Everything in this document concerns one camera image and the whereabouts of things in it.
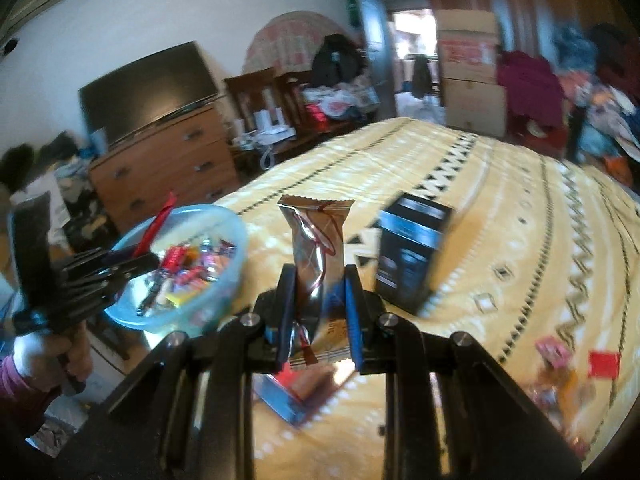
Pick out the silver gold foil snack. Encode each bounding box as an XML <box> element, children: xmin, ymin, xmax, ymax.
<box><xmin>278</xmin><ymin>195</ymin><xmax>354</xmax><ymax>370</ymax></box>

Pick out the red sleeve forearm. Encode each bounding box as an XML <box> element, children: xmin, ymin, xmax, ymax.
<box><xmin>1</xmin><ymin>356</ymin><xmax>37</xmax><ymax>441</ymax></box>

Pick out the person left hand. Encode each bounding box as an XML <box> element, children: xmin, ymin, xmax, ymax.
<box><xmin>13</xmin><ymin>322</ymin><xmax>93</xmax><ymax>392</ymax></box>

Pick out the thin red snack bar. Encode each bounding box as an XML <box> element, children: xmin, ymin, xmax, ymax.
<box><xmin>132</xmin><ymin>192</ymin><xmax>177</xmax><ymax>258</ymax></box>

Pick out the yellow snack packet in bowl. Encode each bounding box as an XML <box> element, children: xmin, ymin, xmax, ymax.
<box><xmin>165</xmin><ymin>288</ymin><xmax>203</xmax><ymax>308</ymax></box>

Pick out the glass bowl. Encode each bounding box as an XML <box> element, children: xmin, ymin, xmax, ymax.
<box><xmin>106</xmin><ymin>205</ymin><xmax>248</xmax><ymax>337</ymax></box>

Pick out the orange red box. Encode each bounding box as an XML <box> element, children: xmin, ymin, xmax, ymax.
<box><xmin>252</xmin><ymin>359</ymin><xmax>356</xmax><ymax>427</ymax></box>

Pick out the wooden drawer chest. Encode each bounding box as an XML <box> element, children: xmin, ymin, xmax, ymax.
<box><xmin>89</xmin><ymin>105</ymin><xmax>240</xmax><ymax>234</ymax></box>

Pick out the black television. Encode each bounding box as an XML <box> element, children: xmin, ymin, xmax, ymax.
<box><xmin>78</xmin><ymin>41</ymin><xmax>218</xmax><ymax>144</ymax></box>

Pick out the yellow patterned bed blanket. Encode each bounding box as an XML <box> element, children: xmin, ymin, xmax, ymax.
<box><xmin>220</xmin><ymin>118</ymin><xmax>639</xmax><ymax>464</ymax></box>

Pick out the tall black product box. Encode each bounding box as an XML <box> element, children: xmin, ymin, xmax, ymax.
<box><xmin>374</xmin><ymin>193</ymin><xmax>454</xmax><ymax>315</ymax></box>

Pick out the white wifi router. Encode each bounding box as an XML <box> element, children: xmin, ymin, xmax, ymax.
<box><xmin>232</xmin><ymin>107</ymin><xmax>296</xmax><ymax>151</ymax></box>

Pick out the wooden chair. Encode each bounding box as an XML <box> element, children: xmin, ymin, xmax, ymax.
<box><xmin>224</xmin><ymin>67</ymin><xmax>314</xmax><ymax>134</ymax></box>

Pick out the cardboard boxes stack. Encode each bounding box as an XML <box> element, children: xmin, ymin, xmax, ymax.
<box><xmin>435</xmin><ymin>9</ymin><xmax>506</xmax><ymax>138</ymax></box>

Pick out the pile of clothes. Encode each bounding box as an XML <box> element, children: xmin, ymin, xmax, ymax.
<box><xmin>497</xmin><ymin>23</ymin><xmax>639</xmax><ymax>188</ymax></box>

